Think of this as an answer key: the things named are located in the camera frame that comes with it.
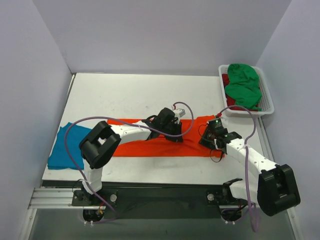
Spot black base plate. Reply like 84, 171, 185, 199
71, 182, 247, 223

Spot folded blue t shirt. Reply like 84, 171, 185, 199
47, 122, 91, 170

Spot dark red t shirt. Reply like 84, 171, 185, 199
222, 73, 236, 106

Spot green t shirt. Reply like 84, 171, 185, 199
225, 63, 262, 111

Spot orange t shirt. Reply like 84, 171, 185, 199
113, 115, 221, 158

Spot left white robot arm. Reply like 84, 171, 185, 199
79, 107, 186, 206

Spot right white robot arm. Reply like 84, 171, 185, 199
199, 118, 301, 217

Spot white plastic basket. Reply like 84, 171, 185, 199
218, 64, 275, 118

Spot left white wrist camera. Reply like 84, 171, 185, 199
171, 105, 186, 118

